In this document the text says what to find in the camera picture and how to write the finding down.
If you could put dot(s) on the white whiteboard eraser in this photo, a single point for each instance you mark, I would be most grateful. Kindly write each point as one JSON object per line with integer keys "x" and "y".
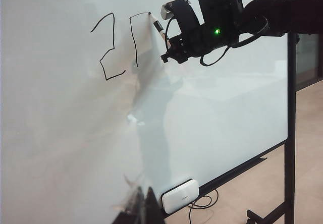
{"x": 180, "y": 196}

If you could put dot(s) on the white whiteboard marker pen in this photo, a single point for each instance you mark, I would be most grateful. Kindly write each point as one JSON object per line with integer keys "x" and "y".
{"x": 158, "y": 27}

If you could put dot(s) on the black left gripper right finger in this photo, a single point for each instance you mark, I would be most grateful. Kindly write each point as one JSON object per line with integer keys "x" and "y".
{"x": 152, "y": 209}

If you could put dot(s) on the white glass whiteboard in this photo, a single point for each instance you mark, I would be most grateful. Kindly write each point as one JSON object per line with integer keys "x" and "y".
{"x": 75, "y": 120}

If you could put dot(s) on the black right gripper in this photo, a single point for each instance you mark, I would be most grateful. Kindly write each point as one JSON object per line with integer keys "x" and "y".
{"x": 207, "y": 37}

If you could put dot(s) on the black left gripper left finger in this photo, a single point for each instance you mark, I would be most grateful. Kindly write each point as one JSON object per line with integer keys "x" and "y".
{"x": 131, "y": 209}

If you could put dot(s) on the black metal whiteboard stand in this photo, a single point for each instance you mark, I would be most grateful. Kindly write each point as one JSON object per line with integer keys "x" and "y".
{"x": 290, "y": 133}

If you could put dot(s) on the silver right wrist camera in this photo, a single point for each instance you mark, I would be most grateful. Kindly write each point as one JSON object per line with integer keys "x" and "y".
{"x": 176, "y": 9}

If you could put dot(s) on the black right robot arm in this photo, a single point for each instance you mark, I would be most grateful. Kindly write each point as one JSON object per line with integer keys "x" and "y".
{"x": 277, "y": 14}

